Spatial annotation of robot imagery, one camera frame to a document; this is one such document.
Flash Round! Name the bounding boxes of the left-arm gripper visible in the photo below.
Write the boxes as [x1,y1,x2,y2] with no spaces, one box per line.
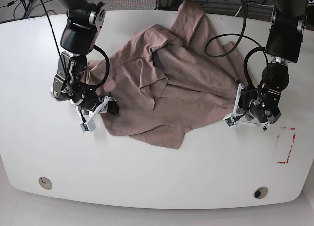
[223,79,282,130]

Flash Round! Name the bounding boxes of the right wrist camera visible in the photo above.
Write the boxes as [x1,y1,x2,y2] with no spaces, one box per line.
[80,120,96,132]

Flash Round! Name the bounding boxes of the red tape marking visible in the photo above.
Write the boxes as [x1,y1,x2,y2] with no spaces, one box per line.
[273,127,297,164]

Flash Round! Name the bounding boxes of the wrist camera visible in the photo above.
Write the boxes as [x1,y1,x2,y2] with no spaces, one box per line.
[224,117,236,128]
[80,120,96,132]

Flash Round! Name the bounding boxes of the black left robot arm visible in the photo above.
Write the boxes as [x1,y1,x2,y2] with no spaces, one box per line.
[224,0,310,130]

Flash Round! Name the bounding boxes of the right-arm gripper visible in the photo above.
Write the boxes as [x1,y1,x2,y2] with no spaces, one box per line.
[73,92,120,123]

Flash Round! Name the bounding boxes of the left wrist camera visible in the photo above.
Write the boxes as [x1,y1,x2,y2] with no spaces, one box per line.
[224,117,236,128]

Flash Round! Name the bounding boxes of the right table grommet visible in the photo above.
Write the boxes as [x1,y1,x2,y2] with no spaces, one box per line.
[253,187,268,199]

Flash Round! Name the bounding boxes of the dusty pink T-shirt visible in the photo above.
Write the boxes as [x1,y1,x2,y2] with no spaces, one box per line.
[97,1,245,149]

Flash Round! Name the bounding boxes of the left table grommet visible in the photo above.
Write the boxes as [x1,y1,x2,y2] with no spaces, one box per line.
[38,177,52,190]

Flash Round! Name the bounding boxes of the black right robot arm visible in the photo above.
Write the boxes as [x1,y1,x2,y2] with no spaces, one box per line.
[51,0,119,118]

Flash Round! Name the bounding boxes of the table grommet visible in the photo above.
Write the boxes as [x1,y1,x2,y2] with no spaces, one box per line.
[38,177,52,190]
[253,187,268,199]

